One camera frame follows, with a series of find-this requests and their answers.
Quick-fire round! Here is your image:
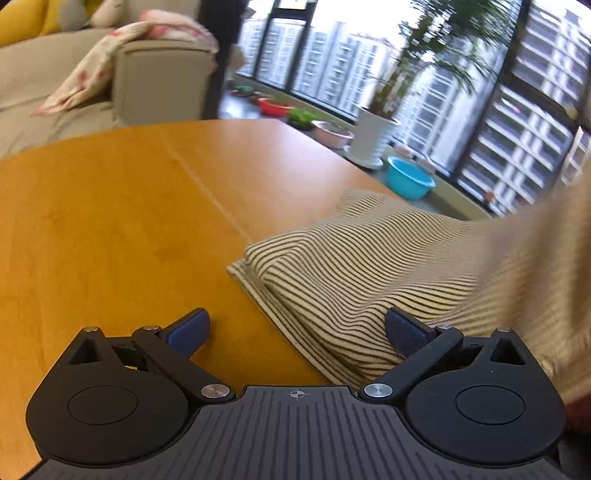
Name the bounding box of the green palm plant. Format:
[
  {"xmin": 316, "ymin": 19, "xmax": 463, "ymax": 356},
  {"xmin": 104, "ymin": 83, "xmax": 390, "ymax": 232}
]
[{"xmin": 367, "ymin": 0, "xmax": 527, "ymax": 118}]

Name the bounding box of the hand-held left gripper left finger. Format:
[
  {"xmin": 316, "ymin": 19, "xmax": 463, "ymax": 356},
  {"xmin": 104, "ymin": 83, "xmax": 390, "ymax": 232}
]
[{"xmin": 65, "ymin": 308, "xmax": 236, "ymax": 404}]

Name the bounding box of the white plant pot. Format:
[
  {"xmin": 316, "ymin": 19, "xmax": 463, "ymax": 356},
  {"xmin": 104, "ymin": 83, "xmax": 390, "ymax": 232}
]
[{"xmin": 350, "ymin": 106, "xmax": 402, "ymax": 162}]

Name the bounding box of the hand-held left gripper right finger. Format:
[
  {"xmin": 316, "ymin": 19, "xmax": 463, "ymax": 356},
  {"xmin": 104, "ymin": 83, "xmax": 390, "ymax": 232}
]
[{"xmin": 359, "ymin": 307, "xmax": 532, "ymax": 403}]

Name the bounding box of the yellow cushion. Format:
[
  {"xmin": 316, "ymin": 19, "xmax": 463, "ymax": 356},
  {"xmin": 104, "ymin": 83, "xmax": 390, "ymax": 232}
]
[{"xmin": 0, "ymin": 0, "xmax": 107, "ymax": 47}]

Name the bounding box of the floral blanket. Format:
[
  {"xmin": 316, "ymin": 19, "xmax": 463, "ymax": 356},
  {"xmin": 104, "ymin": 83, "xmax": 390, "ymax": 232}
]
[{"xmin": 30, "ymin": 9, "xmax": 219, "ymax": 117}]

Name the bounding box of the white pot saucer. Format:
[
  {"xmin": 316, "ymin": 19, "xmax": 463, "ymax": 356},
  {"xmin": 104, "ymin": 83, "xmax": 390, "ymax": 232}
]
[{"xmin": 344, "ymin": 145, "xmax": 385, "ymax": 169}]

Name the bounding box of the beige sofa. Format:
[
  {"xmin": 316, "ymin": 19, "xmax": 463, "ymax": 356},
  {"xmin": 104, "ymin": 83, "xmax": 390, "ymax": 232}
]
[{"xmin": 0, "ymin": 28, "xmax": 218, "ymax": 160}]

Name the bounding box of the pink basin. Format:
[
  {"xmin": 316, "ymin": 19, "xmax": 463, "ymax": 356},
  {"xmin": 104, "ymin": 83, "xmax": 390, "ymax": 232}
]
[{"xmin": 312, "ymin": 120, "xmax": 355, "ymax": 149}]

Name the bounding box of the wooden table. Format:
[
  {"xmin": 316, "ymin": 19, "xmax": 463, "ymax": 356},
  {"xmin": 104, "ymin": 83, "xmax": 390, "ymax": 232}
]
[{"xmin": 0, "ymin": 119, "xmax": 402, "ymax": 478}]

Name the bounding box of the green basin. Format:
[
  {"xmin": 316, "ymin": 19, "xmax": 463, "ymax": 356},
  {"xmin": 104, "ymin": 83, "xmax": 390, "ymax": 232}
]
[{"xmin": 288, "ymin": 108, "xmax": 329, "ymax": 130}]

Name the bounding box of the blue plastic basin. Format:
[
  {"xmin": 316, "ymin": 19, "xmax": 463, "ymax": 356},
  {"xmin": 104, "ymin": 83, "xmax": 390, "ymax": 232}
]
[{"xmin": 385, "ymin": 156, "xmax": 437, "ymax": 200}]

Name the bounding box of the beige striped garment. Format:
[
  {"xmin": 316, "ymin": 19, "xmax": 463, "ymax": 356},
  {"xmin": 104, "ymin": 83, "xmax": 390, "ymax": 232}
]
[{"xmin": 227, "ymin": 173, "xmax": 591, "ymax": 407}]

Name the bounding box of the red basin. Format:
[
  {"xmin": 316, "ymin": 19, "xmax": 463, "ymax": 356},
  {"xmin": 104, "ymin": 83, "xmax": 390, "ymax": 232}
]
[{"xmin": 257, "ymin": 97, "xmax": 294, "ymax": 118}]

